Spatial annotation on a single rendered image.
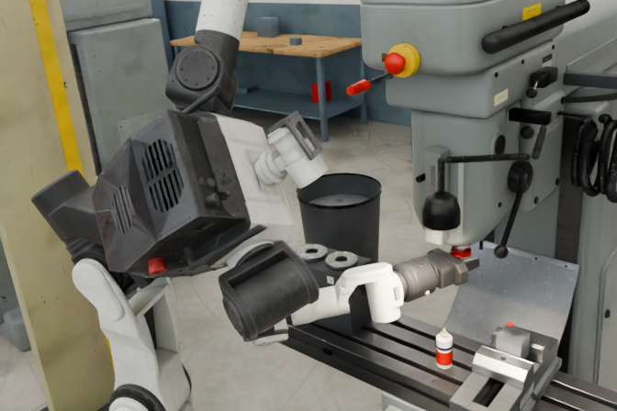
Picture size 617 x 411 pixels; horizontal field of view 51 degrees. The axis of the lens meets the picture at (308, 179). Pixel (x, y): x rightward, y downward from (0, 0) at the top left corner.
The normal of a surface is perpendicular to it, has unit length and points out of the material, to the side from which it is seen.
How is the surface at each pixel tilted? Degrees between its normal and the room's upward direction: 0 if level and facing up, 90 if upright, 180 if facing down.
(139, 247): 74
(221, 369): 0
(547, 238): 90
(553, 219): 90
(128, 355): 90
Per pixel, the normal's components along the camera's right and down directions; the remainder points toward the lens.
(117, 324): -0.33, 0.37
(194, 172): 0.79, -0.44
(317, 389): -0.07, -0.93
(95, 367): 0.76, 0.18
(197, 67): -0.09, -0.13
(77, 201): 0.14, -0.89
